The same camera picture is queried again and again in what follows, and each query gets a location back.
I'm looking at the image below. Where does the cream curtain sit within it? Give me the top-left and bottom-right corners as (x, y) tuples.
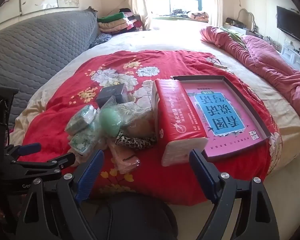
(127, 0), (153, 30)
(200, 0), (224, 27)

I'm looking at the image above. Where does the vanity mirror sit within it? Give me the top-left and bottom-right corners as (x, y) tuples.
(236, 8), (257, 30)

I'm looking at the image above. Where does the dark patterned pillow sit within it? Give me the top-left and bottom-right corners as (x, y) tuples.
(89, 32), (113, 49)

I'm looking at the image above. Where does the bed with cream sheet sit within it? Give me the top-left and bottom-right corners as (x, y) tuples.
(9, 17), (300, 205)

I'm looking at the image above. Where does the grey quilted headboard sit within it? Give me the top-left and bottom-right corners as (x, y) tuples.
(0, 10), (100, 110)

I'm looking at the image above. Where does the stack of folded clothes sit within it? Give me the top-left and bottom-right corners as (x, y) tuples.
(97, 8), (143, 34)

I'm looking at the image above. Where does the white drawer cabinet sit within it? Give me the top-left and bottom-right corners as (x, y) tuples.
(280, 41), (300, 72)

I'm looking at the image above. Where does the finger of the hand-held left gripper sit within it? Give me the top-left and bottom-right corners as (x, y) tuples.
(10, 152), (77, 178)
(4, 142), (42, 157)

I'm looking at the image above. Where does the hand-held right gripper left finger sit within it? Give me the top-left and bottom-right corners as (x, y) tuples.
(15, 149), (105, 240)

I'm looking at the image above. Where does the cluttered dressing table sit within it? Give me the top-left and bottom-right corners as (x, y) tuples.
(222, 17), (265, 38)

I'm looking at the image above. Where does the beige plush toy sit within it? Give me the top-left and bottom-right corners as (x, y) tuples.
(126, 110), (157, 138)

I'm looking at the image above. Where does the black box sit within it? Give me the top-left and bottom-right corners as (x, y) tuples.
(96, 83), (127, 108)

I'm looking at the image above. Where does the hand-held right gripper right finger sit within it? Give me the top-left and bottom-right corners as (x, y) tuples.
(189, 149), (280, 240)

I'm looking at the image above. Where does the leopard print scrunchie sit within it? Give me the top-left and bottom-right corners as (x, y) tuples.
(115, 130), (157, 151)

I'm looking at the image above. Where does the red tissue pack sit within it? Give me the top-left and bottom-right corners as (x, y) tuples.
(151, 78), (209, 167)

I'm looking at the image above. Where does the pink cloth packet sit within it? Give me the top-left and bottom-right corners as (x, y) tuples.
(107, 140), (142, 174)

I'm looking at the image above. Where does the green tissue packet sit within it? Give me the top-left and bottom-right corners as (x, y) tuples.
(65, 105), (97, 134)
(69, 126), (103, 155)

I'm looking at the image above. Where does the green egg in plastic bag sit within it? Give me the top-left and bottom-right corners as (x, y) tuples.
(96, 96), (122, 137)

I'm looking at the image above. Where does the green cloth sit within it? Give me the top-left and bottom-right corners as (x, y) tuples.
(220, 26), (245, 48)

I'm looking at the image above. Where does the pink-lined box tray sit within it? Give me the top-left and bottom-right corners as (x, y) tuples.
(170, 75), (272, 162)

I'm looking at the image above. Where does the folded floral blanket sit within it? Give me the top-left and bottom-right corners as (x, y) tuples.
(171, 9), (209, 22)

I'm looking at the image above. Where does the pink quilt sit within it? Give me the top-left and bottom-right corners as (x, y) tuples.
(199, 26), (300, 113)

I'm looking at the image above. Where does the red floral blanket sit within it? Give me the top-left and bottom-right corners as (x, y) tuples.
(17, 50), (282, 207)

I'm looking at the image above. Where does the black television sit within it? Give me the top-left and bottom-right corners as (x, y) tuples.
(276, 6), (300, 46)

